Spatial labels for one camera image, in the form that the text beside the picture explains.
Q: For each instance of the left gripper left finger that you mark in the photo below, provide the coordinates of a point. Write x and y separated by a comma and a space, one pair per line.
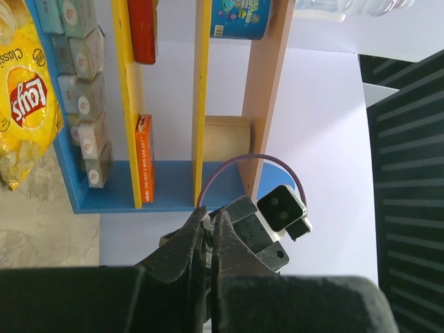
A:
165, 292

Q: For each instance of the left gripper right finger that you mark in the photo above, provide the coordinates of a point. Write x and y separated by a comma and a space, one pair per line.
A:
247, 296

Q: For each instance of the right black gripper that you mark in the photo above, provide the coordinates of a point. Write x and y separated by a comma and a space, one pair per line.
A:
249, 225

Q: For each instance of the blue yellow pink shelf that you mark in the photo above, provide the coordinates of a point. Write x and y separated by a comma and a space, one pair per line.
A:
192, 77

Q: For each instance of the brown paper roll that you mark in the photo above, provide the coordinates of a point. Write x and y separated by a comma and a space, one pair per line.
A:
225, 137

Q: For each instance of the orange product box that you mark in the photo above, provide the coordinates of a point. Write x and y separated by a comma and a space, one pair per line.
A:
145, 157

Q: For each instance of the blue snack can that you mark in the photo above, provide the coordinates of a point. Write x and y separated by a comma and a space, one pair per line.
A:
240, 19

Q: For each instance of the yellow Lays chip bag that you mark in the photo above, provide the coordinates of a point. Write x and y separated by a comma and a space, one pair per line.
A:
31, 117

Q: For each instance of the red flat box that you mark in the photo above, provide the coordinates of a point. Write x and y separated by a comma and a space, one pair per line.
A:
143, 27

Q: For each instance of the clear plastic bottle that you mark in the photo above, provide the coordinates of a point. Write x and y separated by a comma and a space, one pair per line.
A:
337, 11

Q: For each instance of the pack of tissue packets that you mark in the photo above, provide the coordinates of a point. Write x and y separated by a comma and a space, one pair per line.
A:
78, 46

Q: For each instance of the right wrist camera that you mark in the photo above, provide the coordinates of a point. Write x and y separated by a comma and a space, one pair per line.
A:
282, 212

